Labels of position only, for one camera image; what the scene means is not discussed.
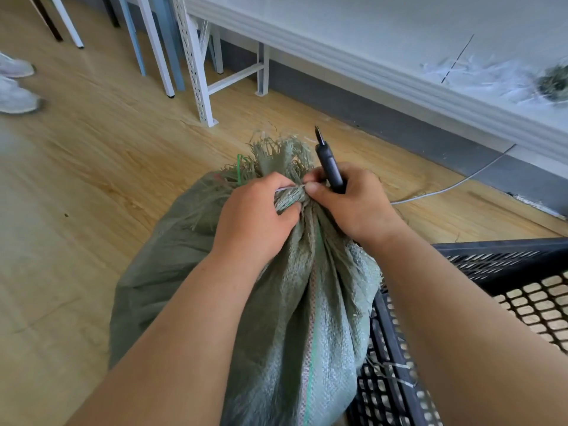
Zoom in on green woven sack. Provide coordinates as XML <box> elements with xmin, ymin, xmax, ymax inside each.
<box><xmin>108</xmin><ymin>133</ymin><xmax>383</xmax><ymax>426</ymax></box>

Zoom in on person's left forearm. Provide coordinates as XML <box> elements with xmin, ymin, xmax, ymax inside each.
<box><xmin>67</xmin><ymin>248</ymin><xmax>277</xmax><ymax>426</ymax></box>

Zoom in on black pen-shaped cutting tool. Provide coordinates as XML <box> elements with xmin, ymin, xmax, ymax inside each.
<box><xmin>314</xmin><ymin>125</ymin><xmax>348</xmax><ymax>195</ymax></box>

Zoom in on blue chair leg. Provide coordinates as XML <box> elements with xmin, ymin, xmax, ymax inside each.
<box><xmin>150</xmin><ymin>0</ymin><xmax>185</xmax><ymax>92</ymax></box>
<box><xmin>116</xmin><ymin>0</ymin><xmax>147</xmax><ymax>77</ymax></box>

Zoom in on white cable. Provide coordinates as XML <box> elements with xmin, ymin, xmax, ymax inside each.
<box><xmin>390</xmin><ymin>144</ymin><xmax>517</xmax><ymax>205</ymax></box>

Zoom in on thin black rod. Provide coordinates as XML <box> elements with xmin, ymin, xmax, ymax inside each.
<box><xmin>440</xmin><ymin>34</ymin><xmax>475</xmax><ymax>84</ymax></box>

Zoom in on person's left hand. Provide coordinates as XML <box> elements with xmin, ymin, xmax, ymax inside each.
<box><xmin>211</xmin><ymin>172</ymin><xmax>303</xmax><ymax>269</ymax></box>

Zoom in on clump of green fibres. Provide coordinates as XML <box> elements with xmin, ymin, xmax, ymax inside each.
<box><xmin>535</xmin><ymin>62</ymin><xmax>568</xmax><ymax>102</ymax></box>

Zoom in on loose pale plastic strands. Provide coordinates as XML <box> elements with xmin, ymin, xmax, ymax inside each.
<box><xmin>368</xmin><ymin>350</ymin><xmax>418</xmax><ymax>388</ymax></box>

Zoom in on black plastic mesh crate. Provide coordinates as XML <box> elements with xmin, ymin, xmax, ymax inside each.
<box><xmin>345</xmin><ymin>238</ymin><xmax>568</xmax><ymax>426</ymax></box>

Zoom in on white table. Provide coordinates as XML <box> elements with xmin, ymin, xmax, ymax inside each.
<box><xmin>184</xmin><ymin>0</ymin><xmax>568</xmax><ymax>167</ymax></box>

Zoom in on black chair leg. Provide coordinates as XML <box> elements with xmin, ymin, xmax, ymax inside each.
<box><xmin>101</xmin><ymin>0</ymin><xmax>121</xmax><ymax>28</ymax></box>

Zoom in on person's right hand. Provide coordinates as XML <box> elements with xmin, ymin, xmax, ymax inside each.
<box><xmin>303</xmin><ymin>162</ymin><xmax>403</xmax><ymax>247</ymax></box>

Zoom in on person's right forearm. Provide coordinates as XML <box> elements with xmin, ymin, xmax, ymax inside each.
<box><xmin>351</xmin><ymin>219</ymin><xmax>568</xmax><ymax>426</ymax></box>

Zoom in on white perforated metal rack frame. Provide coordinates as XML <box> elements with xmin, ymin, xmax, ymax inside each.
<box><xmin>171</xmin><ymin>0</ymin><xmax>270</xmax><ymax>128</ymax></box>

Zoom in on white chair leg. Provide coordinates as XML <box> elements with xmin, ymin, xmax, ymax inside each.
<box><xmin>48</xmin><ymin>0</ymin><xmax>85</xmax><ymax>49</ymax></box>
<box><xmin>134</xmin><ymin>0</ymin><xmax>176</xmax><ymax>99</ymax></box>

